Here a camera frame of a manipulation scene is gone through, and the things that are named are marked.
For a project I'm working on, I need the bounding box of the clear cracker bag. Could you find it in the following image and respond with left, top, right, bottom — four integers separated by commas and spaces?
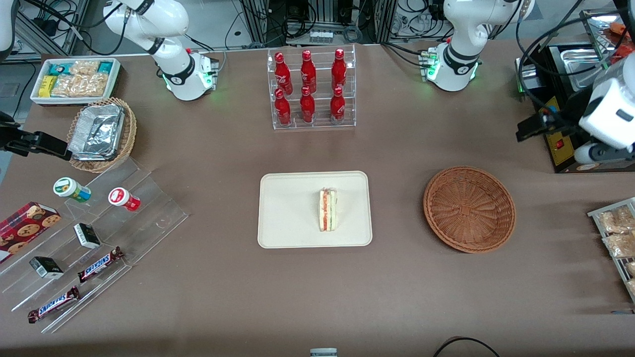
79, 72, 109, 97
69, 60, 101, 76
51, 74, 82, 98

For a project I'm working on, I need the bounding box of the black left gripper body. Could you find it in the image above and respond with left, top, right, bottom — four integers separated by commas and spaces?
548, 112, 586, 142

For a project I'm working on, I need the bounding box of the dark brown wicker basket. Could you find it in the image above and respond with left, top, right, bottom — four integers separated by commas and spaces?
423, 166, 516, 254

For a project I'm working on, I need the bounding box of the black looped cable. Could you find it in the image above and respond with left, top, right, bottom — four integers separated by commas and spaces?
433, 337, 502, 357

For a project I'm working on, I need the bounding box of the white plastic snack bin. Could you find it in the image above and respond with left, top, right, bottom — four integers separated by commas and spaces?
30, 58, 122, 107

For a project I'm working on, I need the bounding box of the light tan wicker basket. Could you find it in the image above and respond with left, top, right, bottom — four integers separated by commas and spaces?
66, 97, 137, 174

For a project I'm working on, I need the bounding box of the red chocolate cookie box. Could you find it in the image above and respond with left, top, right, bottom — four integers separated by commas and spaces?
0, 201, 62, 264

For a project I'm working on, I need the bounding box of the red lid snack cup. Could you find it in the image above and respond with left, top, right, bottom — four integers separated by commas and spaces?
108, 187, 141, 212

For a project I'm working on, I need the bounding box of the stainless steel pan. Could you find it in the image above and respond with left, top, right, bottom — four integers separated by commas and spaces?
561, 46, 613, 92

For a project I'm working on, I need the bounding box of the triangular sandwich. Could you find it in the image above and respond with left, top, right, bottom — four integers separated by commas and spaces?
318, 187, 339, 233

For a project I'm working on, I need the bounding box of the black food warmer machine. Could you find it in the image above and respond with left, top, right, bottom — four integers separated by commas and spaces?
514, 42, 635, 174

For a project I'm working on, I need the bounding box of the clear acrylic bottle rack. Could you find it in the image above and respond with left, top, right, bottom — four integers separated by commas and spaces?
267, 44, 357, 130

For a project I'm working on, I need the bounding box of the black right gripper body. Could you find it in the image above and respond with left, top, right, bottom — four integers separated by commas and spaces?
0, 112, 23, 153

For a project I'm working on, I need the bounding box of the grey wire tray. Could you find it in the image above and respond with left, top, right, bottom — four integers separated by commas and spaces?
587, 197, 635, 303

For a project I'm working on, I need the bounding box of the red cola bottle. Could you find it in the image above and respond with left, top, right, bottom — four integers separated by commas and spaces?
300, 50, 317, 94
330, 86, 346, 123
274, 52, 293, 96
300, 86, 316, 123
274, 89, 292, 126
331, 48, 347, 91

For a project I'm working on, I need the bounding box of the aluminium foil tray stack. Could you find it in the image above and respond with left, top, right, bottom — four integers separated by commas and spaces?
68, 104, 126, 162

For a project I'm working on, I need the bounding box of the clear acrylic stepped shelf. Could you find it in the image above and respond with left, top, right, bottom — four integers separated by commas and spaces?
0, 156, 189, 334

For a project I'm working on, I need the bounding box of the small black carton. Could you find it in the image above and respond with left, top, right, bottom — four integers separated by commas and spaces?
73, 223, 101, 249
29, 256, 64, 280

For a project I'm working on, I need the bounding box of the green lid snack cup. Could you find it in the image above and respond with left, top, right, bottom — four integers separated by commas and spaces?
53, 177, 92, 203

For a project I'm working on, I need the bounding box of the Snickers chocolate bar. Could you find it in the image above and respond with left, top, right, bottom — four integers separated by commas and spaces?
27, 286, 81, 324
77, 246, 125, 284

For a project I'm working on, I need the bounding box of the beige plastic tray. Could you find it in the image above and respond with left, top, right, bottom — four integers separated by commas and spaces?
257, 171, 373, 248

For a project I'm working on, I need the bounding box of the metal wire rack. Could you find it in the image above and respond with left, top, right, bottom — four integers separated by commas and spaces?
579, 7, 635, 60

